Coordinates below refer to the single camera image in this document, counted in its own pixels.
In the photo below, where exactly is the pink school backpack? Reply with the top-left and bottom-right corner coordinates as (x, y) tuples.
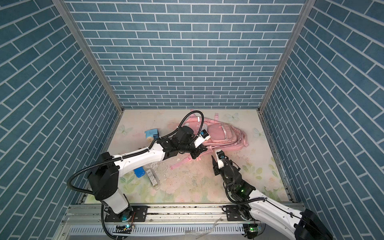
(180, 113), (249, 161)

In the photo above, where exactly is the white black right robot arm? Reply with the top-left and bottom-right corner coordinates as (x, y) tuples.
(212, 151), (334, 240)

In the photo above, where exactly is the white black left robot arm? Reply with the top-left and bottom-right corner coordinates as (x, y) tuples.
(87, 126), (211, 222)

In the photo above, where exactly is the blue pencil sharpener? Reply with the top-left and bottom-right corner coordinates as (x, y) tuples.
(145, 129), (159, 141)

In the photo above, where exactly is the blue pencil case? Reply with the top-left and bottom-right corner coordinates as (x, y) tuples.
(134, 167), (146, 178)

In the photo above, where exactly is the black corrugated right cable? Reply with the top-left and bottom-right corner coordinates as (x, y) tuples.
(223, 158), (268, 206)

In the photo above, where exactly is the black corrugated cable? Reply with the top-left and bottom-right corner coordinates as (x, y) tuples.
(223, 158), (268, 206)
(66, 110), (205, 240)

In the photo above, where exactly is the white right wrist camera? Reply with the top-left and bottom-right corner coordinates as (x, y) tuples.
(216, 150), (227, 169)

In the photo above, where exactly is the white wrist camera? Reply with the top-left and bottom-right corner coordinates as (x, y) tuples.
(194, 130), (211, 148)
(216, 150), (227, 169)

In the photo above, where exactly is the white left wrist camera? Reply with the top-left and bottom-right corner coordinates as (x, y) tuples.
(194, 130), (211, 148)

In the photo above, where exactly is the black corrugated left cable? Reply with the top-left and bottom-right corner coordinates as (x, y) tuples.
(66, 110), (205, 240)

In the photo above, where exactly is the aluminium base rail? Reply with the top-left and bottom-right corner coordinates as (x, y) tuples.
(53, 203), (265, 240)

